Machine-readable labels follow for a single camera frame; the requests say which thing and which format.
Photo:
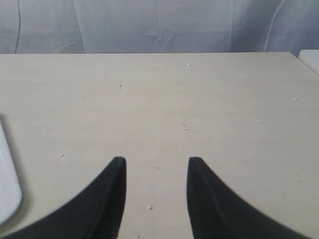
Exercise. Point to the white plastic tray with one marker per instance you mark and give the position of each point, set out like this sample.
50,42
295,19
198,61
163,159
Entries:
10,189

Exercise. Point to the white box at table edge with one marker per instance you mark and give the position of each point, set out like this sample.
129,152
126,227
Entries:
311,59

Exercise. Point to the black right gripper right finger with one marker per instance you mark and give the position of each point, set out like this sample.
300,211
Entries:
265,207

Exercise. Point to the white backdrop curtain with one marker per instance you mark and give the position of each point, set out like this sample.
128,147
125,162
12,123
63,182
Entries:
158,26

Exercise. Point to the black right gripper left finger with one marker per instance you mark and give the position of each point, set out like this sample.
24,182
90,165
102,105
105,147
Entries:
95,213

